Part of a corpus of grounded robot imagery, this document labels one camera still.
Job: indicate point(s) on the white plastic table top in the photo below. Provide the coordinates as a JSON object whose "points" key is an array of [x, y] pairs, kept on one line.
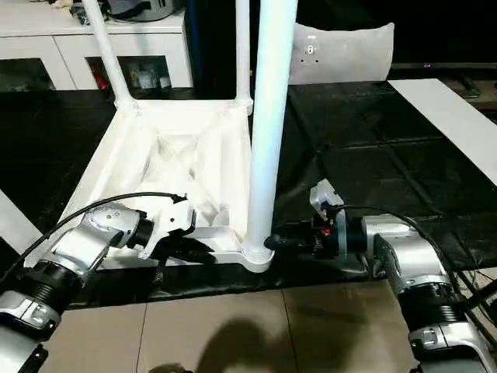
{"points": [[116, 155]]}

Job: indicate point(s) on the white plastic table leg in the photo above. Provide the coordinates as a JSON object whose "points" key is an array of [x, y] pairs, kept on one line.
{"points": [[15, 221], [105, 50], [242, 46], [268, 116]]}

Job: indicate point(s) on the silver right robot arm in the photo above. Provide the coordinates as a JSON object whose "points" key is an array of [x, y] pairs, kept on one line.
{"points": [[404, 248]]}

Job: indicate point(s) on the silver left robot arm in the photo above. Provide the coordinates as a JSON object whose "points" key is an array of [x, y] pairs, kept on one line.
{"points": [[108, 225]]}

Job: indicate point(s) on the black work mat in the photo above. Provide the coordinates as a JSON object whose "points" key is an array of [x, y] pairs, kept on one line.
{"points": [[369, 155]]}

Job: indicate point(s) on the black robot foot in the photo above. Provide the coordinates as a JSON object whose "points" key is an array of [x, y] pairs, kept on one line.
{"points": [[169, 368]]}

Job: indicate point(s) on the white flat board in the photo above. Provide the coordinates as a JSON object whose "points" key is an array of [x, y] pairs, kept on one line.
{"points": [[438, 112]]}

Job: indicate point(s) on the small red box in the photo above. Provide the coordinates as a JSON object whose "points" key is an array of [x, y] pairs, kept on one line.
{"points": [[101, 81]]}

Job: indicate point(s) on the grey cushion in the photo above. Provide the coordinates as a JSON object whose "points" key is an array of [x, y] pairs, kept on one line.
{"points": [[349, 54]]}

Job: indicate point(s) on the white glass-door cabinet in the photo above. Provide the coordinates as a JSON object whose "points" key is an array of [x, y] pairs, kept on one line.
{"points": [[39, 46]]}

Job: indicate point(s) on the grey helmet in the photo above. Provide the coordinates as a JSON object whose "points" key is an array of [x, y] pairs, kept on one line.
{"points": [[136, 8]]}

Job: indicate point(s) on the black clutter pile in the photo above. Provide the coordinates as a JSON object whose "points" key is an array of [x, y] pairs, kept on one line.
{"points": [[83, 13]]}

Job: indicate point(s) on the beige plush toy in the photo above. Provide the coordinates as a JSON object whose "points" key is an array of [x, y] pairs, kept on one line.
{"points": [[64, 4]]}

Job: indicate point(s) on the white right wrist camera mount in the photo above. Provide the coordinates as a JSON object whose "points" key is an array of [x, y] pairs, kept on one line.
{"points": [[326, 202]]}

